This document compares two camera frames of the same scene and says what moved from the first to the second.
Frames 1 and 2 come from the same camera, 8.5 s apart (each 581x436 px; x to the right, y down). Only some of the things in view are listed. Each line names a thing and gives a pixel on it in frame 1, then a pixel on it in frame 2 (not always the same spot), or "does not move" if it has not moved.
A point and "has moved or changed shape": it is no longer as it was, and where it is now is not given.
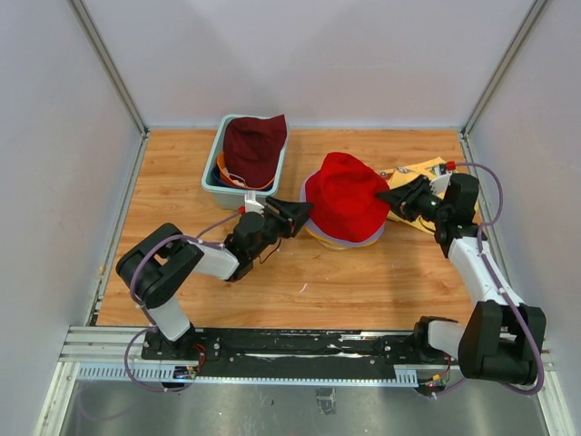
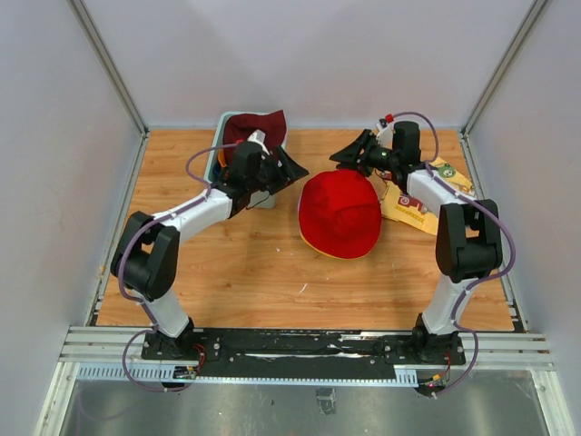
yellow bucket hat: [336, 245] -> [333, 257]
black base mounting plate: [297, 355] does not move
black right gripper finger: [401, 194] -> [353, 155]
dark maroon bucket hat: [253, 148] does not move
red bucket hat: [345, 204] has moved or changed shape
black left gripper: [292, 215] -> [288, 172]
